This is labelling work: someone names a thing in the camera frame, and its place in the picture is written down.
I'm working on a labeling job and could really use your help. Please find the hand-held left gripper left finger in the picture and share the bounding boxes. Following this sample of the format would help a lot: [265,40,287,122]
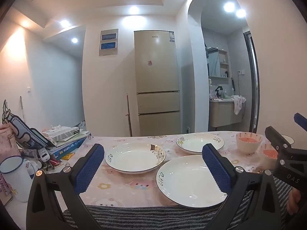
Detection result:
[26,143,108,230]

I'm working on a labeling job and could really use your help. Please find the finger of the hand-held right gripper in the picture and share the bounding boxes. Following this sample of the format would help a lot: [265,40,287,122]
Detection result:
[294,113,307,132]
[265,126,296,160]

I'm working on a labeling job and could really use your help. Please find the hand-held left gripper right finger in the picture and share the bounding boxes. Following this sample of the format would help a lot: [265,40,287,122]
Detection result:
[201,143,281,230]

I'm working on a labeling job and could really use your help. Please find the pink-rimmed white bowl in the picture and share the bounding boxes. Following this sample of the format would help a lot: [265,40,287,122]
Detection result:
[235,132,262,155]
[259,142,280,170]

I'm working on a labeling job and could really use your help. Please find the white plate with black rim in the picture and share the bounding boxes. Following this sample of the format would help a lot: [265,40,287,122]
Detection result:
[105,142,166,174]
[176,133,225,156]
[156,155,228,208]

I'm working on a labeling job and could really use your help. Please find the person's right hand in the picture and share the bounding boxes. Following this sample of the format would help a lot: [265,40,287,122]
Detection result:
[288,188,301,215]

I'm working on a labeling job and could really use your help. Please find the pink printed tablecloth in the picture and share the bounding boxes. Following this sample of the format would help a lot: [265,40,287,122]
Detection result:
[56,131,288,208]

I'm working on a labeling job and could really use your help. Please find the blue book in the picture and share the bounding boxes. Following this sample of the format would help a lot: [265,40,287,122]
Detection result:
[48,136,87,160]

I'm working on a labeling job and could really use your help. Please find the green notebook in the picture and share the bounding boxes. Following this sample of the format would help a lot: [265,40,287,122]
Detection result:
[56,131,89,143]

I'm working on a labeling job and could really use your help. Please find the small white device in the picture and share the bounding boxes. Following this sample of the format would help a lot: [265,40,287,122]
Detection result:
[38,147,51,162]

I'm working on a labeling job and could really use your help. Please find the white towel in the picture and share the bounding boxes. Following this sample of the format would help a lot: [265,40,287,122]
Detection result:
[231,95,247,115]

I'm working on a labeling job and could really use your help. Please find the beige vanity cabinet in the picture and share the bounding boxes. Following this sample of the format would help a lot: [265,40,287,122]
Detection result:
[208,99,243,128]

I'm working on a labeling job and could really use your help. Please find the dark-framed glass door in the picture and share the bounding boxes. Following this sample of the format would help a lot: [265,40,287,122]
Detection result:
[243,31,261,135]

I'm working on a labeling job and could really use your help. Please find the white enamel mug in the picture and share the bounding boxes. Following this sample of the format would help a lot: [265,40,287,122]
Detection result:
[0,156,33,203]

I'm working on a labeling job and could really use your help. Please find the grey striped cloth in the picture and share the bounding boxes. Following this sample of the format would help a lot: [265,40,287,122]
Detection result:
[62,180,293,230]

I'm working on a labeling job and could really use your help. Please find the blue cartoon bag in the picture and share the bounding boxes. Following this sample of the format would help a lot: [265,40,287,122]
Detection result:
[2,99,58,149]

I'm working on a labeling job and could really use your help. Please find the pink bag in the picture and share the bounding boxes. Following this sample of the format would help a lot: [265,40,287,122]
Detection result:
[0,123,22,159]

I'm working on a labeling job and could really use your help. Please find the mirror cabinet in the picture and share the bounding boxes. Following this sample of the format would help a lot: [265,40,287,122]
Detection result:
[205,45,229,78]

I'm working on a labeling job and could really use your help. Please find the beige refrigerator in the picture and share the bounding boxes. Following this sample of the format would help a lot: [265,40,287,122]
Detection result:
[134,30,181,137]

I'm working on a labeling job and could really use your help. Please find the long-handled broom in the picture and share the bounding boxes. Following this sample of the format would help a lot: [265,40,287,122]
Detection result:
[125,93,133,137]

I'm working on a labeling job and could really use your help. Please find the grey wall panel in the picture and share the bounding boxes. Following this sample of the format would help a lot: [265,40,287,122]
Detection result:
[99,29,119,57]

